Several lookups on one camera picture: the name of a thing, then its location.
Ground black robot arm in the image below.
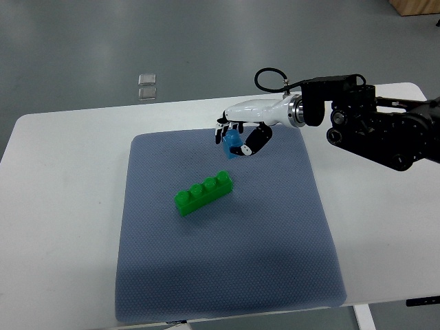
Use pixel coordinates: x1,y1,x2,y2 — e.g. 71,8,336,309
299,74,439,171

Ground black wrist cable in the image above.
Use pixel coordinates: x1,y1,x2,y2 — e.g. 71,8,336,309
254,67,303,95

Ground small blue block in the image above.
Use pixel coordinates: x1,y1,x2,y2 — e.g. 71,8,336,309
222,129,243,160

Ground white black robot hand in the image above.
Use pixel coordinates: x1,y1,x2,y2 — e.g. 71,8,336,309
215,94,305,156

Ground upper metal floor plate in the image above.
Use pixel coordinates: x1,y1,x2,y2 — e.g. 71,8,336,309
138,74,156,86

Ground white table leg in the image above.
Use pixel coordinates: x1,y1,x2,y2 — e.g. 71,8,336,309
353,304,376,330

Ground long green block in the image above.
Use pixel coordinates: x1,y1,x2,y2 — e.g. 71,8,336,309
174,170,233,217

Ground blue-grey fabric mat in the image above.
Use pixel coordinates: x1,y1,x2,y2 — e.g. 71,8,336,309
115,125,347,323

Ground wooden box corner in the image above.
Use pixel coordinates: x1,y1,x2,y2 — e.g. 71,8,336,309
388,0,439,17

